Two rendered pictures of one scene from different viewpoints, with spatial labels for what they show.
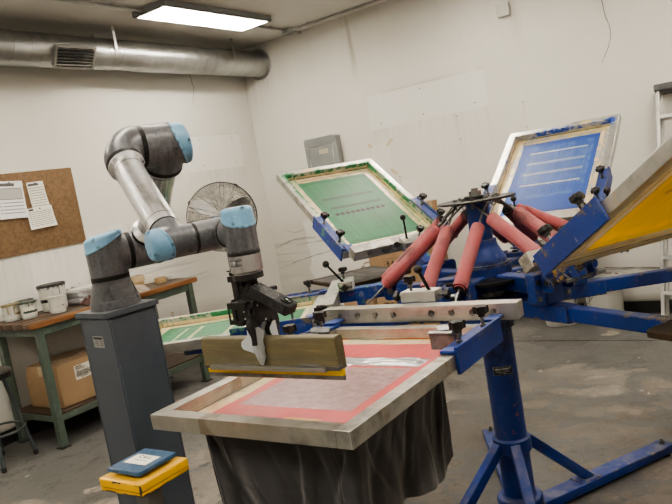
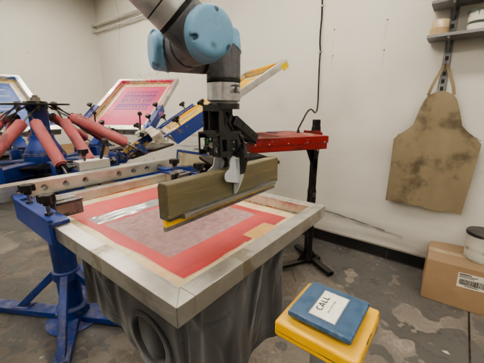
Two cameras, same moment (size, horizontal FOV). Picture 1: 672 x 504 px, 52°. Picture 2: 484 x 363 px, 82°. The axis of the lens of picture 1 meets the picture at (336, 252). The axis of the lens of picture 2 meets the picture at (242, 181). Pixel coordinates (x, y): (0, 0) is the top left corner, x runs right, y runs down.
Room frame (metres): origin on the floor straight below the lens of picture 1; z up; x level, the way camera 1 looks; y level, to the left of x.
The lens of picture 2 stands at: (1.49, 0.86, 1.28)
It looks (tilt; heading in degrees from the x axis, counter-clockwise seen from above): 15 degrees down; 273
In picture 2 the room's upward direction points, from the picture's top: straight up
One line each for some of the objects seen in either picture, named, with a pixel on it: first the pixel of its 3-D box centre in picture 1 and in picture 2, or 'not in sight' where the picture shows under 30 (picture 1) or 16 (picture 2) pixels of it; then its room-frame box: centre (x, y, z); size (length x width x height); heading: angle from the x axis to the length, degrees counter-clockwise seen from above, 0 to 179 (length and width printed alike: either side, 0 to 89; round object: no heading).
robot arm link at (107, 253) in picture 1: (107, 253); not in sight; (2.10, 0.69, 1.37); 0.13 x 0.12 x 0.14; 122
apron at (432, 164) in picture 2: not in sight; (434, 139); (0.18, -1.24, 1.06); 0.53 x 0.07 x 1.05; 145
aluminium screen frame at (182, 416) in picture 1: (339, 371); (170, 209); (1.76, 0.04, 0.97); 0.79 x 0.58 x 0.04; 145
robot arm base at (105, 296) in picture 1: (113, 290); not in sight; (2.10, 0.70, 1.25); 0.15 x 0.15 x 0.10
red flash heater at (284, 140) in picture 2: not in sight; (277, 140); (1.33, -1.16, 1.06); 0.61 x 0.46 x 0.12; 25
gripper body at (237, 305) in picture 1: (249, 298); (222, 130); (1.57, 0.21, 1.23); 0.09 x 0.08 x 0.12; 55
